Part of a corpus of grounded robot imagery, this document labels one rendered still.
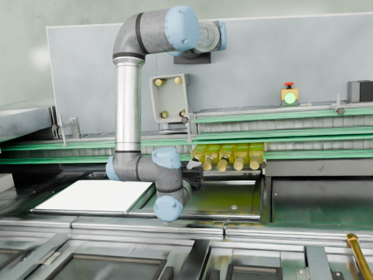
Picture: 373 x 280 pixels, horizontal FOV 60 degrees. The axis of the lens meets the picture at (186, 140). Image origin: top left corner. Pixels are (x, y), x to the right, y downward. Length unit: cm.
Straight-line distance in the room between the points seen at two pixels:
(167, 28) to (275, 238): 67
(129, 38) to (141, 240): 62
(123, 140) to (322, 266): 61
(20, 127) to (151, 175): 102
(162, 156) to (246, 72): 81
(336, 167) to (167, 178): 85
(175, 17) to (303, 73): 80
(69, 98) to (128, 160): 102
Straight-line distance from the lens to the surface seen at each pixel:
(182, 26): 90
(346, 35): 156
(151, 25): 92
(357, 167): 152
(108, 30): 173
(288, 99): 144
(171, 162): 85
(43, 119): 190
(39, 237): 131
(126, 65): 95
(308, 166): 149
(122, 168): 92
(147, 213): 117
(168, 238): 106
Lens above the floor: 228
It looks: 69 degrees down
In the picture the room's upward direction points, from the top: 134 degrees counter-clockwise
